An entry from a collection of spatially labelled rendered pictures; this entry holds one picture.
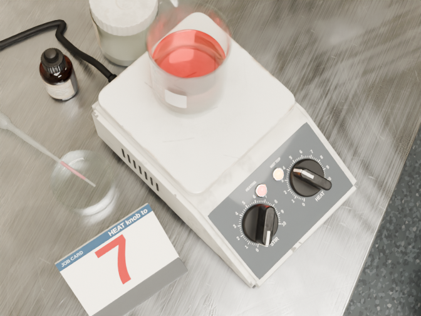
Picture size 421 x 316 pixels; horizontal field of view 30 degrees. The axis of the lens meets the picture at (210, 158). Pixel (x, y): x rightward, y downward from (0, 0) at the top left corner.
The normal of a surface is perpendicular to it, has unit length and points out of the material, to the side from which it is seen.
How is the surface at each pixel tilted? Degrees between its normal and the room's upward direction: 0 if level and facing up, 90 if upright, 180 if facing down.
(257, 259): 30
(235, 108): 0
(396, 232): 0
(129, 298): 0
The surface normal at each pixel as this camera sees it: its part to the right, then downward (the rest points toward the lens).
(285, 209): 0.37, 0.05
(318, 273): 0.03, -0.33
